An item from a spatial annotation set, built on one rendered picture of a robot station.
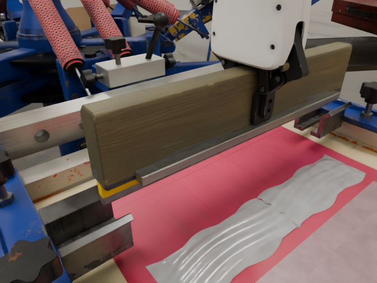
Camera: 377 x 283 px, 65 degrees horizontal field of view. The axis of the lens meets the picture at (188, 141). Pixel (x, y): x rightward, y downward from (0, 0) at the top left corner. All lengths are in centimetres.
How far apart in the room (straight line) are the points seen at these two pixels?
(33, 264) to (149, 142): 13
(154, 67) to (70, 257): 41
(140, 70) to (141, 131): 34
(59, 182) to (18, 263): 23
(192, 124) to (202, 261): 15
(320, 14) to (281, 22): 233
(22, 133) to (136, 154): 26
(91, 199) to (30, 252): 11
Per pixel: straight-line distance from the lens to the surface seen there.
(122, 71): 58
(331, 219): 44
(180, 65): 109
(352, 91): 258
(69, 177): 47
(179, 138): 29
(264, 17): 31
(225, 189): 45
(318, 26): 264
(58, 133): 51
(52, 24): 79
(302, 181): 48
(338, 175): 52
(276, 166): 51
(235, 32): 34
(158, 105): 26
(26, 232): 37
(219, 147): 32
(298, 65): 32
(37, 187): 46
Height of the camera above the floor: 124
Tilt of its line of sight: 31 degrees down
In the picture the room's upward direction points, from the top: straight up
